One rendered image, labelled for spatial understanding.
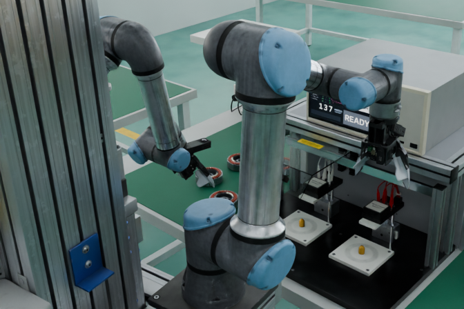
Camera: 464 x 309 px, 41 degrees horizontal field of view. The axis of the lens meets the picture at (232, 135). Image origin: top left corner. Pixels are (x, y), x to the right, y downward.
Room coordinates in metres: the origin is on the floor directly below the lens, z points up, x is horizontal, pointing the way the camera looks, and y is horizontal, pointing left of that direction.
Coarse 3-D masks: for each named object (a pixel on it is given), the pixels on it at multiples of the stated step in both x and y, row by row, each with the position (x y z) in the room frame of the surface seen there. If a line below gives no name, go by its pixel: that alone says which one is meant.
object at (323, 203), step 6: (324, 198) 1.91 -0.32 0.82; (330, 198) 1.91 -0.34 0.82; (318, 204) 1.91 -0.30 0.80; (324, 204) 1.89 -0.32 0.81; (336, 204) 1.89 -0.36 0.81; (318, 210) 1.90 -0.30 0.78; (324, 210) 1.89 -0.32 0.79; (330, 210) 1.87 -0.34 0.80; (336, 210) 1.89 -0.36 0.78; (330, 216) 1.87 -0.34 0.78
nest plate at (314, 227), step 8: (288, 216) 1.87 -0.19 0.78; (296, 216) 1.87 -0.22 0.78; (304, 216) 1.87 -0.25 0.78; (312, 216) 1.87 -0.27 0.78; (288, 224) 1.82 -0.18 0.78; (296, 224) 1.82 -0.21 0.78; (304, 224) 1.81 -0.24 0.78; (312, 224) 1.81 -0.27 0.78; (320, 224) 1.81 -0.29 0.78; (328, 224) 1.81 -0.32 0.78; (288, 232) 1.77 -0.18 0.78; (296, 232) 1.77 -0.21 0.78; (304, 232) 1.76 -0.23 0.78; (312, 232) 1.76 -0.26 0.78; (320, 232) 1.76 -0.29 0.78; (296, 240) 1.73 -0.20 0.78; (304, 240) 1.72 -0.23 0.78; (312, 240) 1.73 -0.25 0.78
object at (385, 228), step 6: (384, 222) 1.74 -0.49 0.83; (390, 222) 1.74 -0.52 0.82; (378, 228) 1.73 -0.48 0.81; (384, 228) 1.72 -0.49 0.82; (390, 228) 1.71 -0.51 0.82; (396, 228) 1.72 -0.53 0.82; (372, 234) 1.75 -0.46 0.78; (378, 234) 1.73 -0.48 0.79; (384, 234) 1.72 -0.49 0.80; (384, 240) 1.71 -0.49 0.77
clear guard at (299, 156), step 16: (288, 144) 1.87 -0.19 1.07; (304, 144) 1.87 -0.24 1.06; (320, 144) 1.86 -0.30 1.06; (288, 160) 1.76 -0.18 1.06; (304, 160) 1.75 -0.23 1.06; (320, 160) 1.75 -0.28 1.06; (336, 160) 1.75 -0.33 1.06; (288, 176) 1.69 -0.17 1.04; (304, 176) 1.67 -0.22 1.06; (288, 192) 1.65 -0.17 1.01
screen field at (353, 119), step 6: (348, 114) 1.84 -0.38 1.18; (354, 114) 1.82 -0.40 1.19; (360, 114) 1.81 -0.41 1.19; (348, 120) 1.84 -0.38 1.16; (354, 120) 1.82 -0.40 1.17; (360, 120) 1.81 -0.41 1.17; (366, 120) 1.79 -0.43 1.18; (354, 126) 1.82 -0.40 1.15; (360, 126) 1.80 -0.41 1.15; (366, 126) 1.79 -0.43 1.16
